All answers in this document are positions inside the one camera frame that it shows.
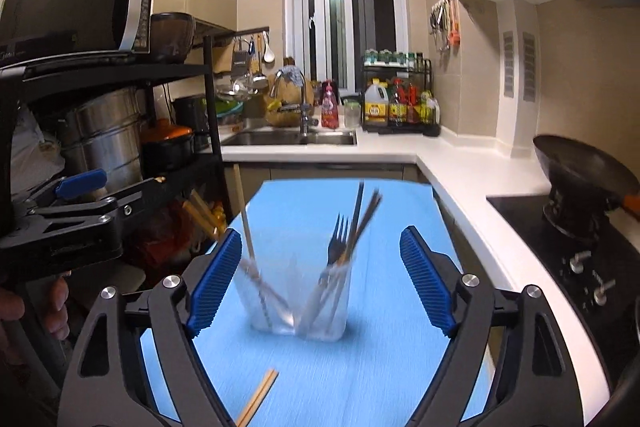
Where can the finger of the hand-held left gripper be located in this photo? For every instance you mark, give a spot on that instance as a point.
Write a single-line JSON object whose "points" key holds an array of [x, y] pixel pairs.
{"points": [[80, 183], [135, 199]]}

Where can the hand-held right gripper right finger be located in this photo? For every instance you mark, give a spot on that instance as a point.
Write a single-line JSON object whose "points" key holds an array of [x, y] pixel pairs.
{"points": [[430, 282]]}

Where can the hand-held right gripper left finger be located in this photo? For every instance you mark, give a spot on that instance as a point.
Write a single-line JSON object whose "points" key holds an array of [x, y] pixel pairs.
{"points": [[215, 287]]}

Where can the clear plastic utensil container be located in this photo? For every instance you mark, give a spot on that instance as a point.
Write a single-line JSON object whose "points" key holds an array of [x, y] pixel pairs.
{"points": [[300, 322]]}

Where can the person's left hand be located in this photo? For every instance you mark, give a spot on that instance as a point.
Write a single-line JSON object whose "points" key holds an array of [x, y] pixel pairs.
{"points": [[57, 312]]}

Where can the large steel stockpot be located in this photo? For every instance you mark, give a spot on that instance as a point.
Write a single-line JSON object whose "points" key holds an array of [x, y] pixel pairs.
{"points": [[105, 142]]}

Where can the orange lidded pot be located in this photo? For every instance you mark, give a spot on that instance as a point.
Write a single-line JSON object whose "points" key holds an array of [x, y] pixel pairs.
{"points": [[167, 147]]}

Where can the black metal shelf rack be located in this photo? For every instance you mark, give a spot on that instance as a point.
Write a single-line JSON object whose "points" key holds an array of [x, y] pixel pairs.
{"points": [[212, 107]]}

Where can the black gas stove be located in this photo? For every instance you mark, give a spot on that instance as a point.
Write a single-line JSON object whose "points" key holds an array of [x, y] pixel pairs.
{"points": [[550, 252]]}

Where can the blue table mat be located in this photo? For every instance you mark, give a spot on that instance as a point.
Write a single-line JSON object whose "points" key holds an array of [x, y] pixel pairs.
{"points": [[350, 382]]}

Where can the metal strainer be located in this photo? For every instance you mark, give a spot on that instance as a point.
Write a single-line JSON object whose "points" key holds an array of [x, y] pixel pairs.
{"points": [[235, 91]]}

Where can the steel kitchen sink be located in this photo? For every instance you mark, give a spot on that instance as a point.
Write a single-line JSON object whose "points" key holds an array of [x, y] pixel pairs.
{"points": [[280, 138]]}

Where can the dark brown bowl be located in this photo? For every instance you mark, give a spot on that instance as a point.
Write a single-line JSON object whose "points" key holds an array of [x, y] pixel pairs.
{"points": [[172, 37]]}

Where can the wooden chopping block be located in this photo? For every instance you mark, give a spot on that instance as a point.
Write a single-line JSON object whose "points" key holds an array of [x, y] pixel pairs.
{"points": [[285, 104]]}

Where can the black microwave oven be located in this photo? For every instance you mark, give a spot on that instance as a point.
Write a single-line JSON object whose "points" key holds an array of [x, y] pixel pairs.
{"points": [[65, 2]]}

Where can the yellow cooking oil bottle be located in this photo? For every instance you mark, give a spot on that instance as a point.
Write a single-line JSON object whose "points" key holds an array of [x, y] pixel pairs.
{"points": [[376, 107]]}

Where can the clear lidded jar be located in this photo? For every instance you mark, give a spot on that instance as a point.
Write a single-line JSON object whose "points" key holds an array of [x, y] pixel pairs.
{"points": [[352, 114]]}

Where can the chrome faucet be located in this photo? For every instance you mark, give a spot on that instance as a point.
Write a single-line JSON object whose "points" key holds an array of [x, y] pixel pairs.
{"points": [[303, 117]]}

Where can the white ladle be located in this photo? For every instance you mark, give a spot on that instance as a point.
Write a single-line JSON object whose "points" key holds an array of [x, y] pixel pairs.
{"points": [[268, 53]]}

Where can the red dish soap bottle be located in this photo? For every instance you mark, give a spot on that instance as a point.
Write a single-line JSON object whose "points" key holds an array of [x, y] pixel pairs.
{"points": [[330, 109]]}

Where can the black spice rack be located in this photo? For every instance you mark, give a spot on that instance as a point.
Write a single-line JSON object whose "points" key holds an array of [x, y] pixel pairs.
{"points": [[426, 72]]}

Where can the row of spice jars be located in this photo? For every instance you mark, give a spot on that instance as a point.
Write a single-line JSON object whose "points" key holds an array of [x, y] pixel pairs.
{"points": [[395, 56]]}

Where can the hanging kitchen tools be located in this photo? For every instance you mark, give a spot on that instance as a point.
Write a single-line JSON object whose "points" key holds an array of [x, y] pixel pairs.
{"points": [[442, 24]]}

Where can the sliding window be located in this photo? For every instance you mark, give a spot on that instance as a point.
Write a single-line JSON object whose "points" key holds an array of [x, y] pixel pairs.
{"points": [[345, 7]]}

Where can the wall vent grille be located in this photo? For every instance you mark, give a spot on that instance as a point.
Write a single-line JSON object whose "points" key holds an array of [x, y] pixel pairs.
{"points": [[530, 67], [508, 64]]}

